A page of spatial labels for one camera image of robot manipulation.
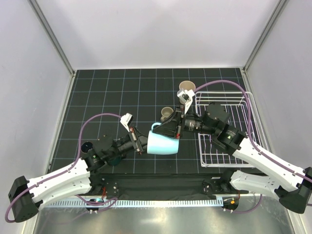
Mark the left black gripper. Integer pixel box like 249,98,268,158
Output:
106,126,162,160

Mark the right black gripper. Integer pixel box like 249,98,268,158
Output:
153,104,217,138

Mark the light blue mug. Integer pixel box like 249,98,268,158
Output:
147,122,179,155

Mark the dark green mug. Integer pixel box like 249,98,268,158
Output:
107,156,123,166

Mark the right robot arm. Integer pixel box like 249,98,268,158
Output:
148,103,312,214

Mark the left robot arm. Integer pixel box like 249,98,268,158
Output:
5,127,148,223

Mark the small grey-beige mug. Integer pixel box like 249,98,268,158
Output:
160,107,174,122

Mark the tall beige cup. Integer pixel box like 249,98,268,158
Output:
178,80,196,104

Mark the dark blue mug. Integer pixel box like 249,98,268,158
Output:
80,141,93,154

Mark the black grid mat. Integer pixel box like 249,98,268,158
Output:
48,68,245,174

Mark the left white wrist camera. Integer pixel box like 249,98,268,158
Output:
120,113,133,132

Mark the white wire dish rack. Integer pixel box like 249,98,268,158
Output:
194,91,269,168

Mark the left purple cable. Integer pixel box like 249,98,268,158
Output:
4,113,126,224

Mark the purple cable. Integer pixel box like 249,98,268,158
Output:
4,113,126,224
194,79,312,215

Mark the white slotted cable duct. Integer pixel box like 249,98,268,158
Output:
47,197,223,209

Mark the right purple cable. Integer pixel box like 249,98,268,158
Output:
194,79,312,215

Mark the right aluminium frame post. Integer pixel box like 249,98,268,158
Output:
243,0,289,74

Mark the aluminium frame post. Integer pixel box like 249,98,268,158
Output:
27,0,75,76
243,0,289,74

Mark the left aluminium frame post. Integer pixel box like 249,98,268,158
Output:
27,0,75,76

